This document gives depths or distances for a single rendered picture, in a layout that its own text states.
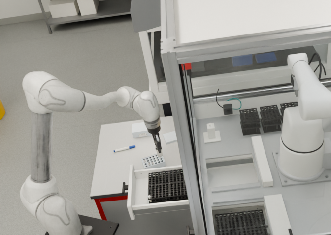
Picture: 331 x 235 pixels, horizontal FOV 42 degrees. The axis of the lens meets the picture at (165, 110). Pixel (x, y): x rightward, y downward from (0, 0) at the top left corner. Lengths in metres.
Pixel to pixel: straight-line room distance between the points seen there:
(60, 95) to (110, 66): 3.17
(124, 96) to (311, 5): 1.27
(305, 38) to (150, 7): 1.51
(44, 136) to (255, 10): 1.21
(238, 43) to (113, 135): 1.82
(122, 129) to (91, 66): 2.34
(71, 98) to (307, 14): 1.05
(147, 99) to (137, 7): 0.59
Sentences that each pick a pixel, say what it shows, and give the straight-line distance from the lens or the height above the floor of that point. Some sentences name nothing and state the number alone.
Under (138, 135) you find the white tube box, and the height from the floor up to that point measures 0.78.
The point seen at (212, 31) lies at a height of 1.97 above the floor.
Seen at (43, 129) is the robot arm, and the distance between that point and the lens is 2.09.
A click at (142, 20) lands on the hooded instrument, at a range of 2.57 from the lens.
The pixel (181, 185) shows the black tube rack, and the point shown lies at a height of 0.87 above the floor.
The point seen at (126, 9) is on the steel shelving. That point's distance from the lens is 5.91.
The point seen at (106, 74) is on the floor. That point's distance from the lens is 4.89.
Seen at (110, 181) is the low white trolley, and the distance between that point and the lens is 2.53.
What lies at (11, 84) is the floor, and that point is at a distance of 5.29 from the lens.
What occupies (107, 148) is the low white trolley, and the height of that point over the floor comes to 0.76.
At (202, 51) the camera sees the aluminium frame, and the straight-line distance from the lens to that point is 1.11.
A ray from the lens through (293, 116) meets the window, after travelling 1.31.
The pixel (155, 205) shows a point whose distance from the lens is 2.18.
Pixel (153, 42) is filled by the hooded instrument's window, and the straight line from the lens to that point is 2.66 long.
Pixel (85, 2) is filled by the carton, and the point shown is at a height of 0.33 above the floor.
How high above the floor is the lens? 2.55
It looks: 38 degrees down
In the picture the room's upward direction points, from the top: 11 degrees counter-clockwise
